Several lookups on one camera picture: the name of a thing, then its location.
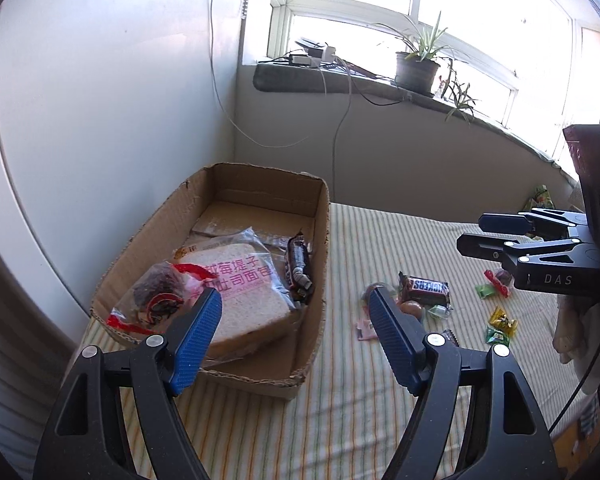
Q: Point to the potted spider plant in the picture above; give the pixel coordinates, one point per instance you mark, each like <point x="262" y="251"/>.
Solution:
<point x="416" y="72"/>

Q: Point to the green printed carton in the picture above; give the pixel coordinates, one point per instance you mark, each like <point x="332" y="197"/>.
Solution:
<point x="540" y="197"/>

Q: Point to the brown chocolate bar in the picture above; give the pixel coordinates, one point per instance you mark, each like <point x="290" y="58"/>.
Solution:
<point x="430" y="287"/>

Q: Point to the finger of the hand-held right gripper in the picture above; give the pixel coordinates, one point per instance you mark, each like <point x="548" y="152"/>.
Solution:
<point x="500" y="223"/>
<point x="480" y="246"/>

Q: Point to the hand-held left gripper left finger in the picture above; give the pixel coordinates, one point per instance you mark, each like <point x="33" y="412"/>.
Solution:
<point x="200" y="330"/>

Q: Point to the green printed candy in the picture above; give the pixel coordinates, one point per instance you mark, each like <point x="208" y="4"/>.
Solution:
<point x="497" y="335"/>

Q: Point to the yellow candy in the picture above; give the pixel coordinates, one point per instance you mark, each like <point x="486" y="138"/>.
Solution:
<point x="502" y="319"/>

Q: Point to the white charger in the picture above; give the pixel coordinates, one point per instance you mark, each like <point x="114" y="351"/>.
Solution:
<point x="328" y="52"/>

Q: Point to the red candy packet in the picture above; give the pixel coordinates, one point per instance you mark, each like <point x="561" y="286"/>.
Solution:
<point x="500" y="280"/>

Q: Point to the white power strip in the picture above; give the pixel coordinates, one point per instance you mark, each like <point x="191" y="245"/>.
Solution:
<point x="302" y="60"/>

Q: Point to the green translucent snack packet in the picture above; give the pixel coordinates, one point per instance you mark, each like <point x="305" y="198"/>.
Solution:
<point x="485" y="290"/>

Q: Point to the small trailing plant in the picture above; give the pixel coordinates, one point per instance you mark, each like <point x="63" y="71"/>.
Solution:
<point x="460" y="97"/>

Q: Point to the pink small packet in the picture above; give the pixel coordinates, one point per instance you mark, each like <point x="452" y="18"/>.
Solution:
<point x="365" y="330"/>

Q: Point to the cardboard box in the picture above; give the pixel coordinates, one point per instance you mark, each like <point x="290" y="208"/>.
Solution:
<point x="145" y="240"/>

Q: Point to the striped bed sheet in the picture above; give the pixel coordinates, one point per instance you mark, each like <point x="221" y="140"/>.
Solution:
<point x="330" y="410"/>

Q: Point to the grey ribbed panel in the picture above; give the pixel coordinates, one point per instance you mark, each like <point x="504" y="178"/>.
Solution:
<point x="15" y="360"/>

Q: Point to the round candy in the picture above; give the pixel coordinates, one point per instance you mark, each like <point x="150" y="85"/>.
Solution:
<point x="410" y="308"/>

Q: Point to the grey window sill cover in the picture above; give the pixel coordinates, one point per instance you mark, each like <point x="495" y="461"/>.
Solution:
<point x="290" y="80"/>

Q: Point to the sliced bread packet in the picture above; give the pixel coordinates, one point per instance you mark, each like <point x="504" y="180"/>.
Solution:
<point x="250" y="300"/>

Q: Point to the dark small candy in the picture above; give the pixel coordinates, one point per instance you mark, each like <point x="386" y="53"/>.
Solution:
<point x="451" y="337"/>

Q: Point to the red snack bag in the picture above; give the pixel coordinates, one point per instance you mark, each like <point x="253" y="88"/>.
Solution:
<point x="155" y="290"/>

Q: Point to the dark chocolate bar wrapper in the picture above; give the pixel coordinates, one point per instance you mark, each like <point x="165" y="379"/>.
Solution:
<point x="298" y="265"/>

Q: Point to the white crumpled cloth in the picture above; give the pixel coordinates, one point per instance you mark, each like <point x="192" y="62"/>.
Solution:
<point x="572" y="330"/>

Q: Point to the white cabinet panel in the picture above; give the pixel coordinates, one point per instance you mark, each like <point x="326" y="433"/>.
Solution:
<point x="105" y="110"/>

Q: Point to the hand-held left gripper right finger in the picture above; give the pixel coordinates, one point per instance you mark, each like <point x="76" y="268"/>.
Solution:
<point x="390" y="330"/>

